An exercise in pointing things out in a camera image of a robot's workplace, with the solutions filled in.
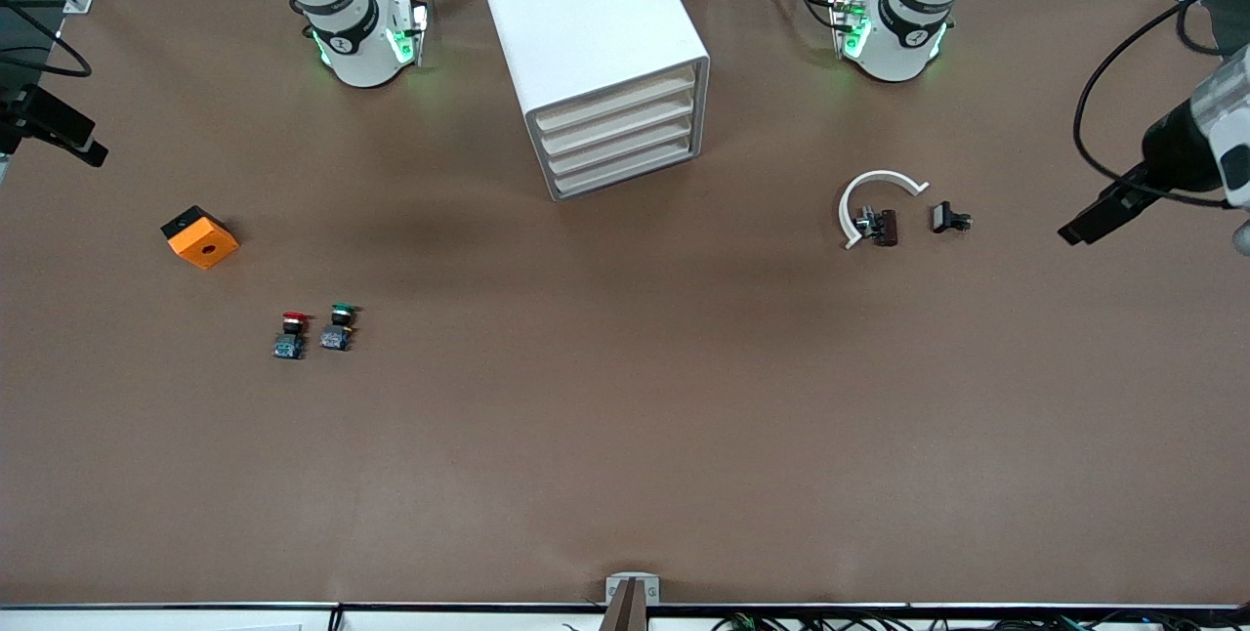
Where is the red push button switch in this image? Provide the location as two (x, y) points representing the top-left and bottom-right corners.
(271, 312), (311, 361)

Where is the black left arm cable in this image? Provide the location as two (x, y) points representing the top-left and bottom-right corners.
(1072, 0), (1250, 212)

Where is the orange black button box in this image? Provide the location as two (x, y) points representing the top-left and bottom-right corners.
(160, 205), (240, 271)

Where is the white curved plastic part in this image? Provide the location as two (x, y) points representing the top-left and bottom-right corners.
(838, 169), (931, 251)

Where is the small brown component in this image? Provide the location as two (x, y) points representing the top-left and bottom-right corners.
(854, 207), (899, 248)

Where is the brown post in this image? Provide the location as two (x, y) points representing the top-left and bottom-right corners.
(601, 580), (647, 631)

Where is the metal table edge bracket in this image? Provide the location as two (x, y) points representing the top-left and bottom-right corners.
(605, 572), (661, 608)

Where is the green push button switch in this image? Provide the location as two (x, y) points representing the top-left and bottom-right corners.
(320, 303), (360, 353)

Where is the brown table mat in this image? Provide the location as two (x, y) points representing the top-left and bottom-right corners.
(0, 0), (1250, 608)

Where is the white table edge rail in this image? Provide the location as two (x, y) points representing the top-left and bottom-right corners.
(0, 602), (1250, 631)

